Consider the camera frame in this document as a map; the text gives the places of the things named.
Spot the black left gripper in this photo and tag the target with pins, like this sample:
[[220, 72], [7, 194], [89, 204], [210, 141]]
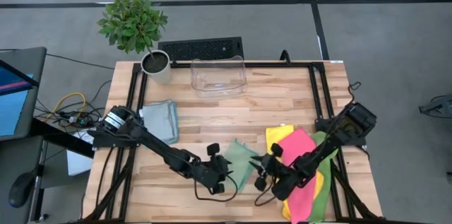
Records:
[[213, 174]]

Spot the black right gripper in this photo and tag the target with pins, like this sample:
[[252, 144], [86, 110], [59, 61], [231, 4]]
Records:
[[286, 181]]

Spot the green microfiber towel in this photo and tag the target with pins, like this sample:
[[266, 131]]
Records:
[[242, 162]]

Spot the pink towel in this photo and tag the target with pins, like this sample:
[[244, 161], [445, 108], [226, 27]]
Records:
[[300, 203]]

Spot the light blue teal-edged towel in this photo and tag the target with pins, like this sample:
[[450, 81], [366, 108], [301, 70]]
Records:
[[176, 121]]

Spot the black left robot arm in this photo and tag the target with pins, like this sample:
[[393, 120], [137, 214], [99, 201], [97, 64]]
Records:
[[159, 146]]

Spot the yellow towel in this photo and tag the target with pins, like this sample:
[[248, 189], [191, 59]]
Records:
[[277, 135]]

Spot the bright lime green towel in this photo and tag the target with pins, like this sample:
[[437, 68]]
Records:
[[325, 195]]

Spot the clear plastic bin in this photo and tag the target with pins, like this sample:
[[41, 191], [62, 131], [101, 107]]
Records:
[[219, 75]]

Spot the white plant pot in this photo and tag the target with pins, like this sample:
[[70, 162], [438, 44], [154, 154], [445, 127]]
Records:
[[157, 68]]

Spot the white paper sheet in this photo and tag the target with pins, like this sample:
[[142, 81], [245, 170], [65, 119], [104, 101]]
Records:
[[79, 160]]

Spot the black side desk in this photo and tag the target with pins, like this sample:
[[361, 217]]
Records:
[[53, 135]]

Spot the green leafy plant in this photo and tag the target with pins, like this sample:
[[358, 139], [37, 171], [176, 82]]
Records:
[[132, 22]]

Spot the grey chair base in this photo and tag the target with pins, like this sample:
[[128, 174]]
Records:
[[438, 105]]

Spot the black computer mouse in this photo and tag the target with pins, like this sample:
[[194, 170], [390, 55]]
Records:
[[22, 188]]

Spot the monitor with blue screen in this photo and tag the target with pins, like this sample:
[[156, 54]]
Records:
[[21, 75]]

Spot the black aluminium table frame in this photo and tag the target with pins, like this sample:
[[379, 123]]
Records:
[[139, 86]]

